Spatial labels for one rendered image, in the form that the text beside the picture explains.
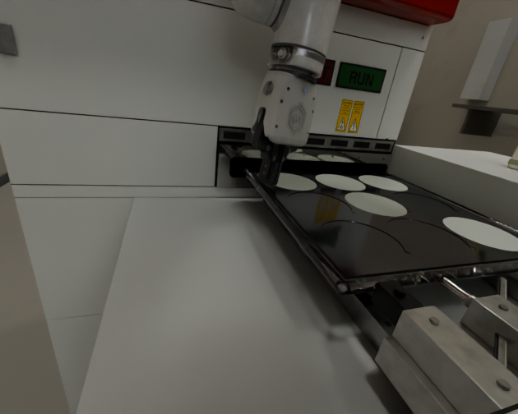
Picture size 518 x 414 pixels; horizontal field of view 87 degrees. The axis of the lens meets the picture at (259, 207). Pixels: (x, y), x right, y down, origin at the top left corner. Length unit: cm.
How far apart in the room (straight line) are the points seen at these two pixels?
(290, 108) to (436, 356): 34
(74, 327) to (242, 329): 57
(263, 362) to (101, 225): 46
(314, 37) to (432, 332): 37
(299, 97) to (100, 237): 48
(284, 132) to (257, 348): 29
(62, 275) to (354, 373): 60
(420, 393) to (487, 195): 45
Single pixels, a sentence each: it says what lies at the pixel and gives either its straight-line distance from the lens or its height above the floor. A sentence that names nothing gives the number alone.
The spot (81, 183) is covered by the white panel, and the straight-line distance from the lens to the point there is 62.
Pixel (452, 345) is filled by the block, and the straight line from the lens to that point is 25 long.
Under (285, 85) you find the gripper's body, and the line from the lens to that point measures 42.
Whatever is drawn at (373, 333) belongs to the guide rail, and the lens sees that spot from 34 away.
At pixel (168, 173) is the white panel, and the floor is 87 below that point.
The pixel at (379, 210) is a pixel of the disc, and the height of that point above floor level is 90.
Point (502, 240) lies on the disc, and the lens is 52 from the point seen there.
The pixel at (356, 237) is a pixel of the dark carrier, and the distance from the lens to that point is 36.
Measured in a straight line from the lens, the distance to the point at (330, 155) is 67.
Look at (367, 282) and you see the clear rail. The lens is 28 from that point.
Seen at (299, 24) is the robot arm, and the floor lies 114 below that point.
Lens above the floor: 106
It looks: 24 degrees down
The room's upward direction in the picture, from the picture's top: 8 degrees clockwise
